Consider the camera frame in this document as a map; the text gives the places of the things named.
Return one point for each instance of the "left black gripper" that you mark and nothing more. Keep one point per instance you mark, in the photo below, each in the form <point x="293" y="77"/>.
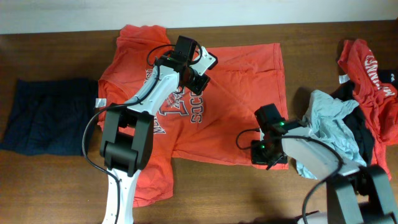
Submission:
<point x="198" y="87"/>

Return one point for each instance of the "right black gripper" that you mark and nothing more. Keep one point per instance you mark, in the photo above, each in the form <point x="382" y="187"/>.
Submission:
<point x="256" y="157"/>

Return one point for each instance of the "orange McKinney Boyd soccer shirt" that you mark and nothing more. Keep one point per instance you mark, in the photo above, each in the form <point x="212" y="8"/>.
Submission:
<point x="206" y="127"/>

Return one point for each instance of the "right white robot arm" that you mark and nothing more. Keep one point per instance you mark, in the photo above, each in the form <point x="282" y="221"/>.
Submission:
<point x="354" y="193"/>

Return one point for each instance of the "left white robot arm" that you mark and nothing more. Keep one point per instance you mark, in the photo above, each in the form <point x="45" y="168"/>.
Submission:
<point x="128" y="133"/>

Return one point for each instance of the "light grey-blue shirt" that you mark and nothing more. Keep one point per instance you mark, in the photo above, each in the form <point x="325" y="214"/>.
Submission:
<point x="324" y="117"/>

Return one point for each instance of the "black garment in pile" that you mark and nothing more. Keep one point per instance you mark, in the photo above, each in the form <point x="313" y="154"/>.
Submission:
<point x="360" y="127"/>

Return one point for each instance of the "red McKinney shirt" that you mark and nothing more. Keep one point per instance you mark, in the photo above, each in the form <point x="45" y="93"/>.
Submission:
<point x="361" y="66"/>

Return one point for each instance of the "folded navy blue garment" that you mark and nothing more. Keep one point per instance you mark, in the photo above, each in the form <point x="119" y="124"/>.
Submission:
<point x="50" y="117"/>

